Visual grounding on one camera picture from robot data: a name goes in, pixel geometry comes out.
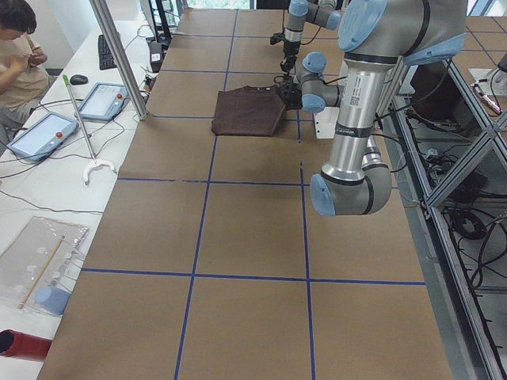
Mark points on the teach pendant tablet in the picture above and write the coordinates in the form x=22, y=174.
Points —
x=43, y=137
x=103, y=102

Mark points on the black keyboard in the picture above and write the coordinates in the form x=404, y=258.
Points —
x=105, y=57

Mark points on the person in beige shirt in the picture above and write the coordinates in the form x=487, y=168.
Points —
x=24, y=81

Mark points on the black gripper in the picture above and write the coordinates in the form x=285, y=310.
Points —
x=287, y=95
x=289, y=49

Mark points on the aluminium frame post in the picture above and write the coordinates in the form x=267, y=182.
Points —
x=112, y=36

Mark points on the reacher grabber stick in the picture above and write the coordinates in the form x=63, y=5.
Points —
x=95, y=161

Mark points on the clear plastic bag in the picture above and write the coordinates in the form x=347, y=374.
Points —
x=46, y=252

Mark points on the lower teach pendant tablet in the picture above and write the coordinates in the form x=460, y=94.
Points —
x=43, y=137

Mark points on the black computer mouse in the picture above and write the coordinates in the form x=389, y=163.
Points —
x=78, y=79

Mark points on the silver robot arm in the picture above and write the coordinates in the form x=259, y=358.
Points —
x=374, y=36
x=323, y=13

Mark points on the dark brown t-shirt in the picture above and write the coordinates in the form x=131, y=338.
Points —
x=248, y=111

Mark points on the red cylinder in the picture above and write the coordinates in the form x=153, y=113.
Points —
x=20, y=345

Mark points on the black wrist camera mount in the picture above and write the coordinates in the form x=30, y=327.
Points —
x=276, y=38

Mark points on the blue plastic cap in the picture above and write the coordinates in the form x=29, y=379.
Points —
x=53, y=299

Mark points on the upper teach pendant tablet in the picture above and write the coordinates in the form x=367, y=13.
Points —
x=103, y=102

